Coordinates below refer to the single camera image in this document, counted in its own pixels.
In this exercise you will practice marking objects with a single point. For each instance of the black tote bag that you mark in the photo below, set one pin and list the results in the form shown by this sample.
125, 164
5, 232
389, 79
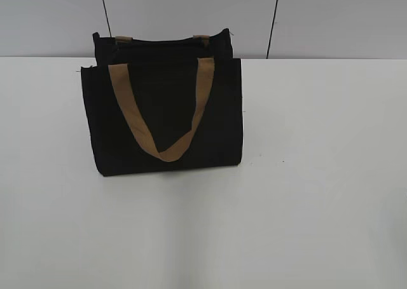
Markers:
163, 105

